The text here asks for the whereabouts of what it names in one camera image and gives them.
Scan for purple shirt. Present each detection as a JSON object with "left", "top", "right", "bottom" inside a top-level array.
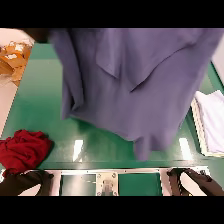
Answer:
[{"left": 47, "top": 28, "right": 224, "bottom": 161}]

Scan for red garment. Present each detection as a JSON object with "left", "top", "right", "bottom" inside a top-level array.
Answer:
[{"left": 0, "top": 129, "right": 54, "bottom": 177}]

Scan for white garment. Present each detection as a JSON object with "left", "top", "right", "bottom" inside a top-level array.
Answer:
[{"left": 194, "top": 89, "right": 224, "bottom": 155}]

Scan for brown cardboard boxes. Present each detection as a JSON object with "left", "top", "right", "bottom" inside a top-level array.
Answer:
[{"left": 0, "top": 40, "right": 34, "bottom": 87}]

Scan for silver frame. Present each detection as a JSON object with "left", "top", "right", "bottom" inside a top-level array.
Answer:
[{"left": 19, "top": 166, "right": 214, "bottom": 197}]

